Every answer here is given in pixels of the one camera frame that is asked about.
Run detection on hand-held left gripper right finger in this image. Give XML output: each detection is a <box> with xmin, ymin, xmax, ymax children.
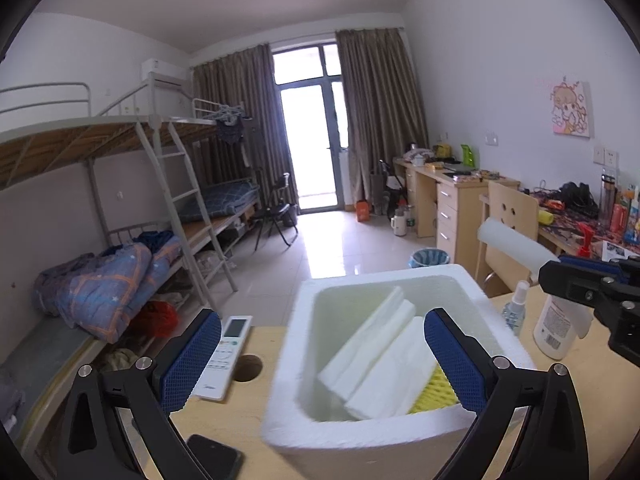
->
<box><xmin>423</xmin><ymin>308</ymin><xmax>591</xmax><ymax>480</ymax></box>

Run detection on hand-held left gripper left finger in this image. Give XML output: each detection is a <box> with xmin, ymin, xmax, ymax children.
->
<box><xmin>56</xmin><ymin>308</ymin><xmax>224</xmax><ymax>480</ymax></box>

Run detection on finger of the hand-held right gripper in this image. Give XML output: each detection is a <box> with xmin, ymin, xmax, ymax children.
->
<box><xmin>558</xmin><ymin>254</ymin><xmax>640</xmax><ymax>276</ymax></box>
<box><xmin>538</xmin><ymin>259</ymin><xmax>631</xmax><ymax>307</ymax></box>

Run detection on yellow foam net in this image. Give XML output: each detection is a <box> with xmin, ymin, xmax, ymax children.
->
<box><xmin>407</xmin><ymin>363</ymin><xmax>461</xmax><ymax>415</ymax></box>

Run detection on white foam roll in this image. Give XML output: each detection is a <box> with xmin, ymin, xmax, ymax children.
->
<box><xmin>476</xmin><ymin>217</ymin><xmax>561</xmax><ymax>286</ymax></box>

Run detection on white foam sheets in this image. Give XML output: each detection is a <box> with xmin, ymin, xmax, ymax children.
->
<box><xmin>317</xmin><ymin>285</ymin><xmax>441</xmax><ymax>421</ymax></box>

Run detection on white foam box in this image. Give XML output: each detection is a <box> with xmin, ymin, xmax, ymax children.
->
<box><xmin>260</xmin><ymin>263</ymin><xmax>539</xmax><ymax>480</ymax></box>

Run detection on printed paper sheet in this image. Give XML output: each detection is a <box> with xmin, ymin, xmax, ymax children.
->
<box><xmin>602</xmin><ymin>241</ymin><xmax>640</xmax><ymax>261</ymax></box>

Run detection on white remote control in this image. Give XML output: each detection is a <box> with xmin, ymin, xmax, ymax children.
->
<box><xmin>193</xmin><ymin>314</ymin><xmax>255</xmax><ymax>403</ymax></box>

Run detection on white lotion bottle red cap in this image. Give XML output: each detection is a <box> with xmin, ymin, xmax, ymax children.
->
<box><xmin>532</xmin><ymin>223</ymin><xmax>599</xmax><ymax>361</ymax></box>

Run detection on patterned tablecloth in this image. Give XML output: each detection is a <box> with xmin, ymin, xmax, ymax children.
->
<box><xmin>519</xmin><ymin>187</ymin><xmax>640</xmax><ymax>261</ymax></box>

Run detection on red cloth bundle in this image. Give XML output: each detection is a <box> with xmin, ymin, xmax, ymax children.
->
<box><xmin>134</xmin><ymin>299</ymin><xmax>179</xmax><ymax>341</ymax></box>

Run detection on row of toiletry bottles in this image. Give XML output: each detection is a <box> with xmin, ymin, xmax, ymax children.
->
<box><xmin>597</xmin><ymin>167</ymin><xmax>640</xmax><ymax>246</ymax></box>

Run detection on clear spray bottle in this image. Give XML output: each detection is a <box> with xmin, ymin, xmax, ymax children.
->
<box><xmin>501</xmin><ymin>279</ymin><xmax>531</xmax><ymax>337</ymax></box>

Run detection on beige cloth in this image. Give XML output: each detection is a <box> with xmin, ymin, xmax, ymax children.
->
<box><xmin>102</xmin><ymin>347</ymin><xmax>139</xmax><ymax>374</ymax></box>

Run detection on black headphones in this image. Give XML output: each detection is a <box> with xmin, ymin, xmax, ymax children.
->
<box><xmin>558</xmin><ymin>181</ymin><xmax>599</xmax><ymax>211</ymax></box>

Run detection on wooden chair smiley cutout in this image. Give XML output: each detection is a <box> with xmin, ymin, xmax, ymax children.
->
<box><xmin>474</xmin><ymin>179</ymin><xmax>541</xmax><ymax>297</ymax></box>

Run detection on black smartphone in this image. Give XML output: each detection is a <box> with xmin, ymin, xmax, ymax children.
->
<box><xmin>185</xmin><ymin>433</ymin><xmax>245</xmax><ymax>480</ymax></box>

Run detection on blue lined trash bin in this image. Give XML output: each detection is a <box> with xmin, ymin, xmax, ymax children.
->
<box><xmin>408</xmin><ymin>248</ymin><xmax>451</xmax><ymax>270</ymax></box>

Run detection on blue plaid quilt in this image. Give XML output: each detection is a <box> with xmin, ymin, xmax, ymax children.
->
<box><xmin>34</xmin><ymin>234</ymin><xmax>184</xmax><ymax>345</ymax></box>

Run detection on light wooden desk with drawers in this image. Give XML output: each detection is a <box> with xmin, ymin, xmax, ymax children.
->
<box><xmin>392</xmin><ymin>155</ymin><xmax>521</xmax><ymax>261</ymax></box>

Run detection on folded blue checked quilt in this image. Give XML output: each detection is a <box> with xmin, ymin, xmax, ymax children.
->
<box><xmin>178</xmin><ymin>179</ymin><xmax>261</xmax><ymax>224</ymax></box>

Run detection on grey metal ladder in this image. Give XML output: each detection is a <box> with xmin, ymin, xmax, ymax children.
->
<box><xmin>134</xmin><ymin>119</ymin><xmax>238</xmax><ymax>306</ymax></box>

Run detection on black folding chair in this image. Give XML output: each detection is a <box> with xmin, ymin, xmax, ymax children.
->
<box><xmin>253</xmin><ymin>172</ymin><xmax>300</xmax><ymax>251</ymax></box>

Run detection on black bag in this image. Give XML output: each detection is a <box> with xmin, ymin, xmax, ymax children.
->
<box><xmin>372</xmin><ymin>159</ymin><xmax>409</xmax><ymax>221</ymax></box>

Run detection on hanging dark clothes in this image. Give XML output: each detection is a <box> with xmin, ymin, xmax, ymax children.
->
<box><xmin>214</xmin><ymin>109</ymin><xmax>249</xmax><ymax>149</ymax></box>

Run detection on grey metal bunk bed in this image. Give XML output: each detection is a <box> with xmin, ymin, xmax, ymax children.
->
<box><xmin>190</xmin><ymin>98</ymin><xmax>263</xmax><ymax>261</ymax></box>
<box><xmin>0</xmin><ymin>81</ymin><xmax>241</xmax><ymax>411</ymax></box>

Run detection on glass balcony door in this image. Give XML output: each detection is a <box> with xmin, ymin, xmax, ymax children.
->
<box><xmin>272</xmin><ymin>42</ymin><xmax>351</xmax><ymax>214</ymax></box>

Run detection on brown curtain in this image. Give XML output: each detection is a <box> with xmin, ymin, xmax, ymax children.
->
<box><xmin>334</xmin><ymin>25</ymin><xmax>430</xmax><ymax>207</ymax></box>
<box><xmin>192</xmin><ymin>43</ymin><xmax>301</xmax><ymax>212</ymax></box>

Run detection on white air conditioner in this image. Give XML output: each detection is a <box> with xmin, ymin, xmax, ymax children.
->
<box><xmin>140</xmin><ymin>58</ymin><xmax>190</xmax><ymax>86</ymax></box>

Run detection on cartoon wall picture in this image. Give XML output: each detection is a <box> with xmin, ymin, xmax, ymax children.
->
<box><xmin>551</xmin><ymin>78</ymin><xmax>592</xmax><ymax>139</ymax></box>

